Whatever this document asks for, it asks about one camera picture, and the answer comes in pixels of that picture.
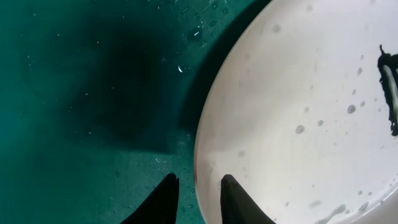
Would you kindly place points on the teal plastic tray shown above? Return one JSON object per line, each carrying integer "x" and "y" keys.
{"x": 100, "y": 100}

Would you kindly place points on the pink white plate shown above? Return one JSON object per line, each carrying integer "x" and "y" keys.
{"x": 303, "y": 114}

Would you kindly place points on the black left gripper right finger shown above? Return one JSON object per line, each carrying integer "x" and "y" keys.
{"x": 237, "y": 207}

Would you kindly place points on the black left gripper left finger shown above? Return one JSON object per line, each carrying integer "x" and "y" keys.
{"x": 160, "y": 207}

